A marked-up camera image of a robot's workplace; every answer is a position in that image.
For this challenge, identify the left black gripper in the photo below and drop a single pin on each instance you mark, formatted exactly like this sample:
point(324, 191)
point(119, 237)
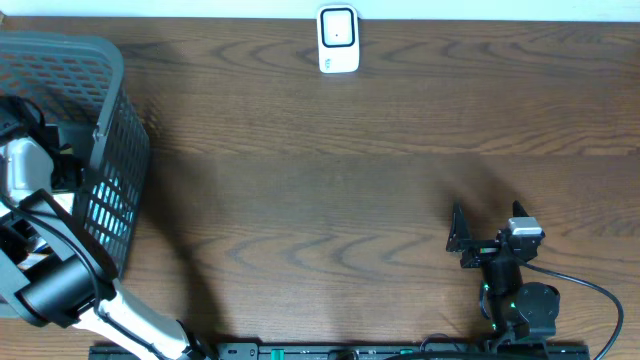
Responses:
point(66, 171)

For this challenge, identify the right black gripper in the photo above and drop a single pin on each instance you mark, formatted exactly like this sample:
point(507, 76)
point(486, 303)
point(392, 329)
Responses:
point(460, 239)

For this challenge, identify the orange tissue pack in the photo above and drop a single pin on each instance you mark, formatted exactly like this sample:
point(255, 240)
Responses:
point(31, 260)

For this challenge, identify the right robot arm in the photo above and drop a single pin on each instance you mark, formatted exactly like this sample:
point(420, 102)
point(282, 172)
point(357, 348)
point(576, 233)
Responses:
point(519, 311)

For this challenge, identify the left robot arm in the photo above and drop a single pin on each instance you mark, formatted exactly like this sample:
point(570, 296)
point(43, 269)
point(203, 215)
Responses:
point(61, 221)

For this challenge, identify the white barcode scanner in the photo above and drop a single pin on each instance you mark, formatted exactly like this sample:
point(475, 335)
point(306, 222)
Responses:
point(338, 39)

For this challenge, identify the grey plastic basket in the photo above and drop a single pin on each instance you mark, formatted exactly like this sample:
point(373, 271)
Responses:
point(78, 82)

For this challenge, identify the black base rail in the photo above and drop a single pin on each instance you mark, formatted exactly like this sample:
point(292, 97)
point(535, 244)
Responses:
point(250, 351)

